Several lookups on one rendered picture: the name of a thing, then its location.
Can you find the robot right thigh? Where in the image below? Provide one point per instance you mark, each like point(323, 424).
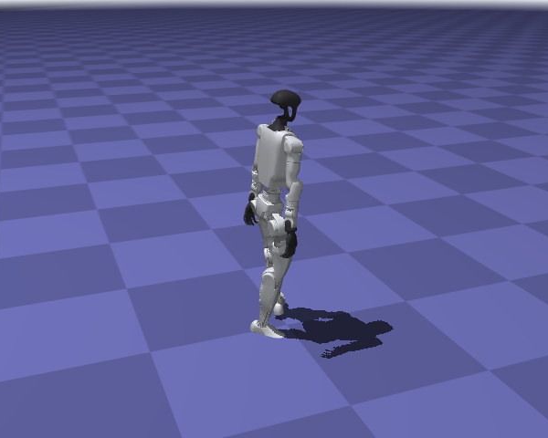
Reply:
point(277, 229)

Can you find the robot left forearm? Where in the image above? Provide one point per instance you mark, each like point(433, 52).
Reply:
point(256, 186)

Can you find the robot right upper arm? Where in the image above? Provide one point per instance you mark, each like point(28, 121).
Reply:
point(293, 148)

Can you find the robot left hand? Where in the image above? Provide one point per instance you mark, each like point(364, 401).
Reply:
point(249, 215)

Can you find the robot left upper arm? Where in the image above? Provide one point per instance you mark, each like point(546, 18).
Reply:
point(260, 127)

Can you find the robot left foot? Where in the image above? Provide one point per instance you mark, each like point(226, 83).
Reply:
point(279, 307)

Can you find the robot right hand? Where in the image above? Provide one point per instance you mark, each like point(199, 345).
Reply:
point(291, 241)

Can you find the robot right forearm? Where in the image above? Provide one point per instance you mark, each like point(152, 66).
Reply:
point(292, 201)

